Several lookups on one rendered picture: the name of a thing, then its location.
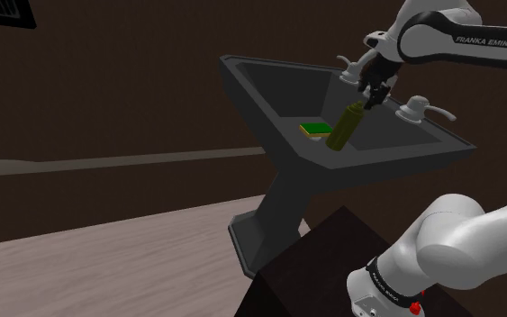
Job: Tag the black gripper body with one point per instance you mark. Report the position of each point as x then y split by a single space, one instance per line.
376 74

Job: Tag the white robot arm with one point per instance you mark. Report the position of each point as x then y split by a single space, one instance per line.
455 246

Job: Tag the olive green bottle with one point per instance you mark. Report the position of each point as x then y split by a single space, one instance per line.
343 128

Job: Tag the green and yellow sponge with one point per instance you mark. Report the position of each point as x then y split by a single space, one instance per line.
316 129

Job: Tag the dark robot stand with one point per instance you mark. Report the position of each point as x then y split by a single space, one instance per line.
319 272

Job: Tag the dark grey pedestal sink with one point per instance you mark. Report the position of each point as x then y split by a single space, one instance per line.
279 92

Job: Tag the dark wall picture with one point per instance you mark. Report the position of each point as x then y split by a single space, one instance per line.
3 12

